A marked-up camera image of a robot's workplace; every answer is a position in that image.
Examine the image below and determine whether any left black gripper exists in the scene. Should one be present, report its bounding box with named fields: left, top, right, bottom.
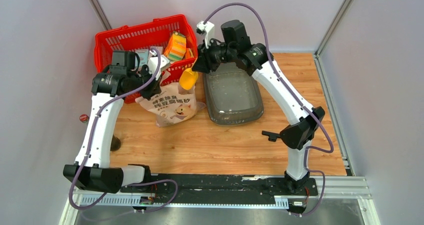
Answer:
left=126, top=64, right=162, bottom=101

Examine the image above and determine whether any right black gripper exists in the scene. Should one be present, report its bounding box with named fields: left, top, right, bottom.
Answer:
left=193, top=37, right=238, bottom=73

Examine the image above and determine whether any yellow plastic scoop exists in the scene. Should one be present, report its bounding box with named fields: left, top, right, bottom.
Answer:
left=179, top=67, right=199, bottom=90

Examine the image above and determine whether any cat litter bag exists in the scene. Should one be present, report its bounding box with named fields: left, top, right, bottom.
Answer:
left=135, top=82, right=206, bottom=127

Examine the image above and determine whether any black bag clip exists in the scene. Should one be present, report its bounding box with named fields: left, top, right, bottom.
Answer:
left=261, top=130, right=281, bottom=142

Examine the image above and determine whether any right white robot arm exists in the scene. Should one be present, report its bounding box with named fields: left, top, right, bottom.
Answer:
left=192, top=19, right=325, bottom=195

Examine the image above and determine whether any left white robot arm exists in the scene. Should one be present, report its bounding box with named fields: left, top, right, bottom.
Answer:
left=63, top=48, right=170, bottom=194

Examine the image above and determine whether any teal small box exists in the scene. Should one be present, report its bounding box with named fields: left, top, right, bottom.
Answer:
left=135, top=49, right=150, bottom=67

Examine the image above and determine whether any grey plastic litter box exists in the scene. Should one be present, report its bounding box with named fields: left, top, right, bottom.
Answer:
left=203, top=62, right=264, bottom=126

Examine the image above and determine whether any orange sponge pack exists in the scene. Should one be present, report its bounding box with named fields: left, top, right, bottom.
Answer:
left=163, top=31, right=187, bottom=62

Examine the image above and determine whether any red plastic shopping basket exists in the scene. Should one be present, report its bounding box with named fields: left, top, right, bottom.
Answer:
left=94, top=14, right=198, bottom=87

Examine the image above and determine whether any cola bottle red cap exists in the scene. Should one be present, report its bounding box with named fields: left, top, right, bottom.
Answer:
left=79, top=114, right=90, bottom=124

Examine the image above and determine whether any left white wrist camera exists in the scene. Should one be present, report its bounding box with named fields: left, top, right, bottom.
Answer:
left=147, top=54, right=171, bottom=82

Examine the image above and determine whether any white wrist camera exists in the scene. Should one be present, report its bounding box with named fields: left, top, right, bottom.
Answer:
left=196, top=20, right=215, bottom=49
left=147, top=54, right=171, bottom=82

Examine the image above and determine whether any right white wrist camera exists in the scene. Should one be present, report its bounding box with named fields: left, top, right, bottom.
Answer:
left=196, top=20, right=215, bottom=49

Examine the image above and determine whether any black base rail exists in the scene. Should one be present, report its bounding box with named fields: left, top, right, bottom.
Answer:
left=121, top=173, right=319, bottom=209

